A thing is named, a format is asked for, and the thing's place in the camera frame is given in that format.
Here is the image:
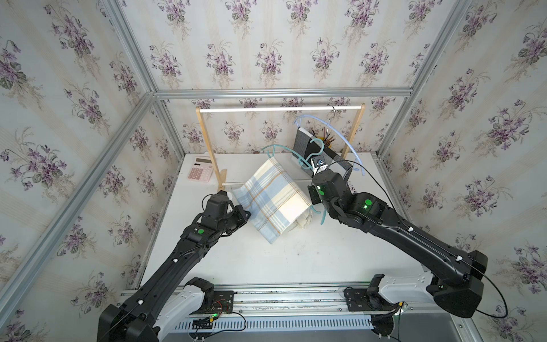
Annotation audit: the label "cream blue plaid scarf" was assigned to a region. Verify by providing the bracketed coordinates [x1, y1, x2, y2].
[232, 158, 312, 245]

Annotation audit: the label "black white checkered scarf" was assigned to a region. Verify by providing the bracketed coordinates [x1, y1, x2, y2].
[292, 128, 352, 181]

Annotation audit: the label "light blue clothes hanger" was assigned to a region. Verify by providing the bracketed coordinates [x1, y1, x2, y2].
[293, 105, 363, 163]

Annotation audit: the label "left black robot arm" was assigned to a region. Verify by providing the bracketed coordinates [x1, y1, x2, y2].
[97, 190, 251, 341]

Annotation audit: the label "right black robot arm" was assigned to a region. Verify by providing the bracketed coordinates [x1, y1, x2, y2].
[312, 170, 488, 319]

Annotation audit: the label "wooden clothes rack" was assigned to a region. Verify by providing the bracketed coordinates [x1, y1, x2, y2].
[195, 103, 366, 190]

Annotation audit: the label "pencils in cup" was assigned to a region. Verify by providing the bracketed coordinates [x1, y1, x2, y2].
[311, 128, 336, 146]

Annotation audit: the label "pink calculator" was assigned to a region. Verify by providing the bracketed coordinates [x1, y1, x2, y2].
[187, 157, 214, 183]

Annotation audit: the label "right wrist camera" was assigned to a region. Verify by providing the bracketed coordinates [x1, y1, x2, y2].
[311, 155, 328, 175]

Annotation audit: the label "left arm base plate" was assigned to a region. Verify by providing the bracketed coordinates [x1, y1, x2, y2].
[187, 277, 235, 314]

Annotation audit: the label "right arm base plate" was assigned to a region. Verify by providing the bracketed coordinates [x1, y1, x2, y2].
[343, 274, 403, 312]

